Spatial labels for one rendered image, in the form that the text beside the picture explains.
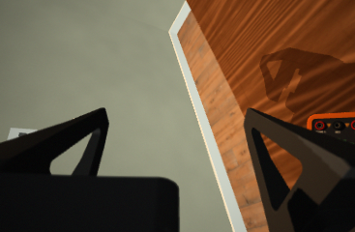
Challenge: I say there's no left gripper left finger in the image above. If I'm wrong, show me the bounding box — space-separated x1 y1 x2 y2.
0 107 109 176

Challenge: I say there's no orange digital multimeter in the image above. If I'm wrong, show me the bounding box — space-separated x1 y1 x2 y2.
308 112 355 144

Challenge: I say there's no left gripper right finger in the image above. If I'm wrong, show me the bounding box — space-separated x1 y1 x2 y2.
244 108 355 232

